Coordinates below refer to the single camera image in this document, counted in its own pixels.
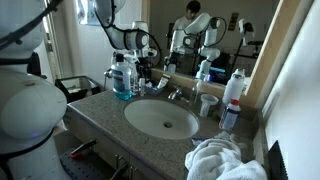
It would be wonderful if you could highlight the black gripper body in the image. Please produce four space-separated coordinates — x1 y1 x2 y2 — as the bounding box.
137 58 152 78

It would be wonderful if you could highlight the small white bottle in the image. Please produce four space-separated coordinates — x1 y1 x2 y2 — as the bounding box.
139 78 145 96

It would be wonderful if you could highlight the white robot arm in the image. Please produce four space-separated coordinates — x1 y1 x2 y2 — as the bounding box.
0 0 71 180

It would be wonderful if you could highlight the blue mouthwash bottle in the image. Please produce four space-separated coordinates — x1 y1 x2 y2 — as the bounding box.
111 54 132 100

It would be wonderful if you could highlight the white oval sink basin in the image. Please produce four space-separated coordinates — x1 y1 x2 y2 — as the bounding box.
124 99 199 140

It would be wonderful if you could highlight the clear glass bottle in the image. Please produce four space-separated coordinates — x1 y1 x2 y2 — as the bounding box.
189 80 202 106

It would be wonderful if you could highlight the tall white spray bottle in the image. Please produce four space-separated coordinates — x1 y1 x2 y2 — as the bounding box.
222 69 245 105

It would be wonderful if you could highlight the white bottle red cap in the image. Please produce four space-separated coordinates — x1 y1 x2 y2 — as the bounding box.
219 99 241 131

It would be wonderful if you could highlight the small tray with toiletries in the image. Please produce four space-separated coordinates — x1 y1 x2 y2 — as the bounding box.
145 74 170 96

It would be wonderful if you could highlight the chrome faucet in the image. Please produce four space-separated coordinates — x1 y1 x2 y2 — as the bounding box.
168 86 189 103

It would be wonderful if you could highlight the vanity cabinet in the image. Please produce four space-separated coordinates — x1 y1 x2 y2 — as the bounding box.
63 87 269 180

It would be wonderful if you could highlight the white paper cup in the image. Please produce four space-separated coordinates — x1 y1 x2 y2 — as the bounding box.
199 94 219 117

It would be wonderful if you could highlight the black tray bin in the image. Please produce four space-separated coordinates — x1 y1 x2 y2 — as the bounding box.
55 76 101 103

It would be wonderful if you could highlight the white towel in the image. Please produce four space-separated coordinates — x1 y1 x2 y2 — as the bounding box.
185 139 267 180

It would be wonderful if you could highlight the black comb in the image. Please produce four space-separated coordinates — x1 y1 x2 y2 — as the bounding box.
268 141 289 180

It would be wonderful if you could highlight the wall mirror wooden frame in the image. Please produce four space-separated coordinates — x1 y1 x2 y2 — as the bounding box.
143 0 314 109

